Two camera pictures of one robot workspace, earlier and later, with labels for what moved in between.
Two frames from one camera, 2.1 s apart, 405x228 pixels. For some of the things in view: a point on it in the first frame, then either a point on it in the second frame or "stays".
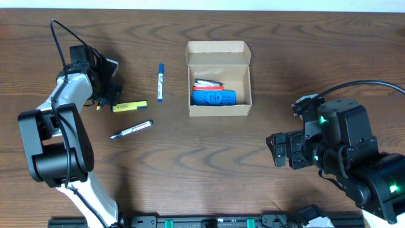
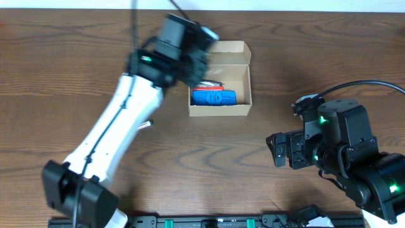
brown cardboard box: x=225 y=61 stays
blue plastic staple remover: x=214 y=97 stays
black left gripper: x=114 y=91 -> x=199 y=75
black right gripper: x=295 y=141 stays
